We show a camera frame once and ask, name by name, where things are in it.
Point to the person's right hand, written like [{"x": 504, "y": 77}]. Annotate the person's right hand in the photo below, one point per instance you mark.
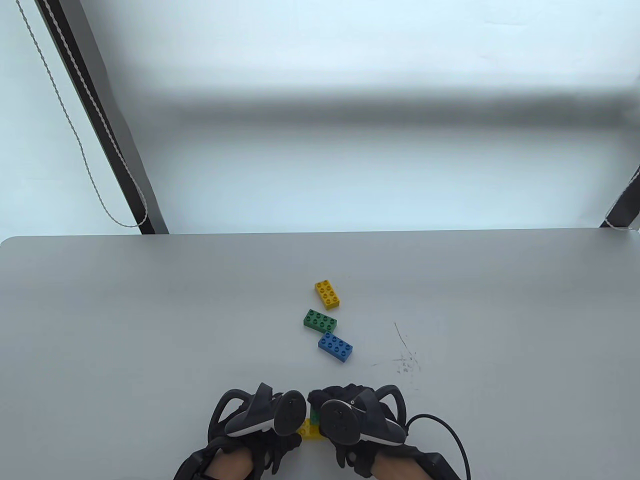
[{"x": 352, "y": 454}]

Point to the person's left hand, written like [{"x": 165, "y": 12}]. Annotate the person's left hand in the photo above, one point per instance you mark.
[{"x": 280, "y": 442}]

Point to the dark grey controller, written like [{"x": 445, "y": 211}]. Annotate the dark grey controller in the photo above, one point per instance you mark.
[
  {"x": 340, "y": 422},
  {"x": 290, "y": 415}
]

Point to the green lego brick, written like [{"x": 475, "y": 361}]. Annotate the green lego brick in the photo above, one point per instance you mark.
[
  {"x": 320, "y": 321},
  {"x": 315, "y": 416}
]

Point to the blue lego brick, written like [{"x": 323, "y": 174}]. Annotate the blue lego brick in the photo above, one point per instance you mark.
[{"x": 335, "y": 346}]

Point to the person's left forearm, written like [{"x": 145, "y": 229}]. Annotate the person's left forearm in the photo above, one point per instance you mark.
[{"x": 227, "y": 462}]

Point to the black left wrist sensor band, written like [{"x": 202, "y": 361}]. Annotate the black left wrist sensor band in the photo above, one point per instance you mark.
[{"x": 192, "y": 462}]

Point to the black wrist sensor band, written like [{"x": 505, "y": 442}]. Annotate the black wrist sensor band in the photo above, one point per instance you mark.
[
  {"x": 442, "y": 465},
  {"x": 192, "y": 462}
]

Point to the black right wrist sensor band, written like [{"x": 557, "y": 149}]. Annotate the black right wrist sensor band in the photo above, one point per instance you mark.
[{"x": 442, "y": 465}]

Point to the black frame pole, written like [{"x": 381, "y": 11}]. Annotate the black frame pole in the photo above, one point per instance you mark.
[
  {"x": 625, "y": 210},
  {"x": 92, "y": 100}
]

